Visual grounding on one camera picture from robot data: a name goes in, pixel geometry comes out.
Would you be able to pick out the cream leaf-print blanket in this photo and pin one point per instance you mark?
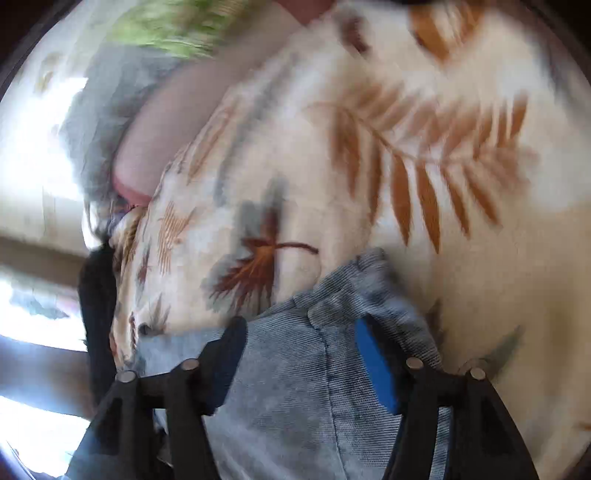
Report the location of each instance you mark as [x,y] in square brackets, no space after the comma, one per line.
[415,230]

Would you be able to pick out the pink sofa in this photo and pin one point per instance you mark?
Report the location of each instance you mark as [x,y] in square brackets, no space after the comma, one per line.
[152,138]

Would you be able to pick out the blue-grey denim pants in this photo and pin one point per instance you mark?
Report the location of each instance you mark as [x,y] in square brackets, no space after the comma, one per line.
[286,378]

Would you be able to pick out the green patterned cloth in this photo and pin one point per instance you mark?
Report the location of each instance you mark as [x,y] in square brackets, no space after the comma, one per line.
[175,27]

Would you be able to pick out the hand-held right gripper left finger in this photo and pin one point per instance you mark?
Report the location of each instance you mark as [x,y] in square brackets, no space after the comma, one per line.
[225,353]

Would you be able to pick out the black cloth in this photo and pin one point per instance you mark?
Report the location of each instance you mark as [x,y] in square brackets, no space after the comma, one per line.
[97,314]

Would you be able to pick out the grey quilted cloth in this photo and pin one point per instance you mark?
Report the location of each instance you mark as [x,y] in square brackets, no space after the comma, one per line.
[106,106]

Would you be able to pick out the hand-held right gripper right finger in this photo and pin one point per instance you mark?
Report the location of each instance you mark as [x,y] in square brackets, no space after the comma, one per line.
[376,364]

